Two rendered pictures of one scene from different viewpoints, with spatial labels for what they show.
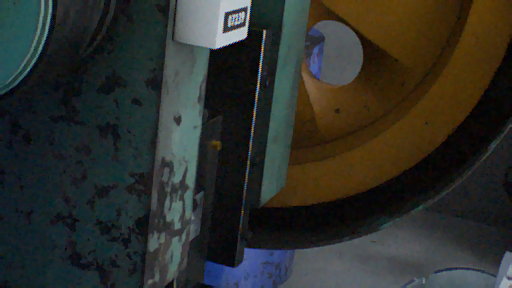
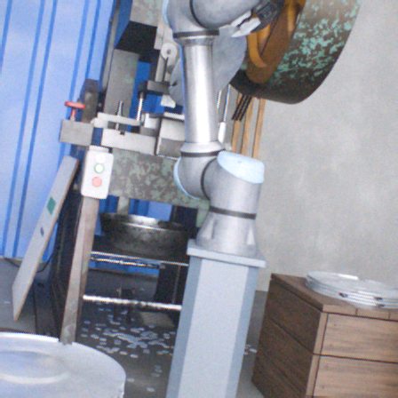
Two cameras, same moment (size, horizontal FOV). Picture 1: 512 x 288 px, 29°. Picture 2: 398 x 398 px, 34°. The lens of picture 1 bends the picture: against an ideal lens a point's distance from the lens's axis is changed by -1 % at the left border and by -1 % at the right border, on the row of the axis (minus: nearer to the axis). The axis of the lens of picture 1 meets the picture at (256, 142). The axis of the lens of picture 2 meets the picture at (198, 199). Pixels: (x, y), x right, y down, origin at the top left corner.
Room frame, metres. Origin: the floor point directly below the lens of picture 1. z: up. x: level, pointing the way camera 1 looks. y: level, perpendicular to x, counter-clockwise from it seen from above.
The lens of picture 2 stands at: (-0.16, -1.85, 0.64)
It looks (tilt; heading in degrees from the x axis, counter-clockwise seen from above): 3 degrees down; 55
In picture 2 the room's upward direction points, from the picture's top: 10 degrees clockwise
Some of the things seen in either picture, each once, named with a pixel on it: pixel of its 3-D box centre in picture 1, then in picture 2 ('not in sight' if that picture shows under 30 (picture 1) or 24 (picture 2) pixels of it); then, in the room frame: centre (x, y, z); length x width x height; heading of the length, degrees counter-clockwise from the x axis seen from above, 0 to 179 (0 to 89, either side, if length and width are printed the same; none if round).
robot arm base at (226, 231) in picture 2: not in sight; (229, 228); (0.80, -0.60, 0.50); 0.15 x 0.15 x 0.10
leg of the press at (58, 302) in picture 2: not in sight; (69, 195); (0.80, 0.36, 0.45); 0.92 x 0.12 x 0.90; 71
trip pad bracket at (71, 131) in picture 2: not in sight; (73, 149); (0.64, 0.03, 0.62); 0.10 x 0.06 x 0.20; 161
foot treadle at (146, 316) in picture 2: not in sight; (140, 306); (0.97, 0.01, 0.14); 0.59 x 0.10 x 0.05; 71
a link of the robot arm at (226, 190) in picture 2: not in sight; (235, 181); (0.80, -0.59, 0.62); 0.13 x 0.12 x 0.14; 92
